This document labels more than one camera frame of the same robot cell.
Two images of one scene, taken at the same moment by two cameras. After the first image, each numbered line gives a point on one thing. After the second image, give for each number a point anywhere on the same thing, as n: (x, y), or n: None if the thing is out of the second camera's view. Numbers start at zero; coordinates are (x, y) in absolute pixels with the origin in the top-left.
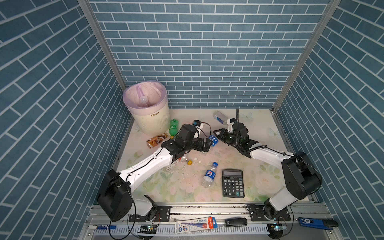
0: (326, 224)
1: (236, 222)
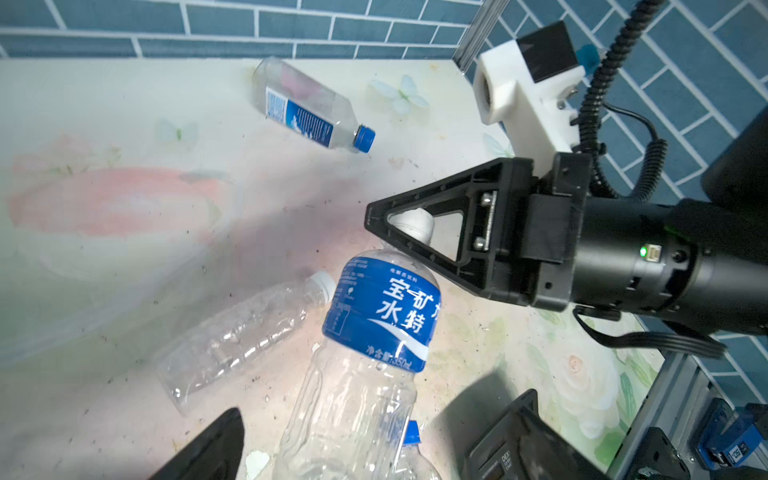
0: (730, 435)
1: None
